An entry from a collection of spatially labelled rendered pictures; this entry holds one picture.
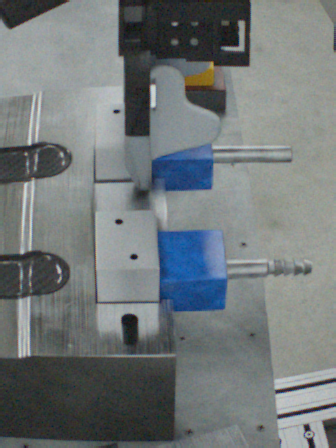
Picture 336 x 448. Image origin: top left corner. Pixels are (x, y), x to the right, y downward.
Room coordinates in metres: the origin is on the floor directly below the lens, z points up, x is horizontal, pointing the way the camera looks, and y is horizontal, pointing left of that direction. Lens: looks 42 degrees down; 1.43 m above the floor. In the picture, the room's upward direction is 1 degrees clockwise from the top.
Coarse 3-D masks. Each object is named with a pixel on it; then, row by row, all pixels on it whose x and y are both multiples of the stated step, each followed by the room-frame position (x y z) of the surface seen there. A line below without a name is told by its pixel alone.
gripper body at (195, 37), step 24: (120, 0) 0.63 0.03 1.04; (144, 0) 0.63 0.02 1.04; (168, 0) 0.63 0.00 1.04; (192, 0) 0.63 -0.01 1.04; (216, 0) 0.63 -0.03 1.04; (240, 0) 0.63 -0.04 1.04; (120, 24) 0.62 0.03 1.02; (144, 24) 0.62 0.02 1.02; (168, 24) 0.63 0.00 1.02; (192, 24) 0.63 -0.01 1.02; (216, 24) 0.62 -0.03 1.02; (120, 48) 0.62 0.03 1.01; (144, 48) 0.62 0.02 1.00; (168, 48) 0.63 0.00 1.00; (192, 48) 0.63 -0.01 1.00; (216, 48) 0.62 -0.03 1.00
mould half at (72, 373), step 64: (0, 128) 0.69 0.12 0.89; (64, 128) 0.69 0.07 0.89; (0, 192) 0.62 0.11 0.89; (64, 192) 0.62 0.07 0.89; (128, 192) 0.62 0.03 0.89; (64, 256) 0.56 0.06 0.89; (0, 320) 0.51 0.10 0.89; (64, 320) 0.51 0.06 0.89; (0, 384) 0.47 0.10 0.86; (64, 384) 0.48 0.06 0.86; (128, 384) 0.48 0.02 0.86
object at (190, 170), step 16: (96, 112) 0.67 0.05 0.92; (112, 112) 0.67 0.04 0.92; (96, 128) 0.65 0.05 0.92; (112, 128) 0.65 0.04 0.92; (96, 144) 0.64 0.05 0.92; (112, 144) 0.64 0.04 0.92; (208, 144) 0.65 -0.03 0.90; (96, 160) 0.63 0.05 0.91; (112, 160) 0.63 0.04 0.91; (160, 160) 0.64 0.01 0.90; (176, 160) 0.64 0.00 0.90; (192, 160) 0.64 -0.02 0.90; (208, 160) 0.64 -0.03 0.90; (224, 160) 0.65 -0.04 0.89; (240, 160) 0.65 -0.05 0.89; (256, 160) 0.66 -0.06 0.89; (272, 160) 0.66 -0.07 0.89; (288, 160) 0.66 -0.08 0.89; (96, 176) 0.63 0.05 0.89; (112, 176) 0.63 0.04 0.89; (128, 176) 0.63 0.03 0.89; (160, 176) 0.64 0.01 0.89; (176, 176) 0.64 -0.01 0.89; (192, 176) 0.64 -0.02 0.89; (208, 176) 0.64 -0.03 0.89
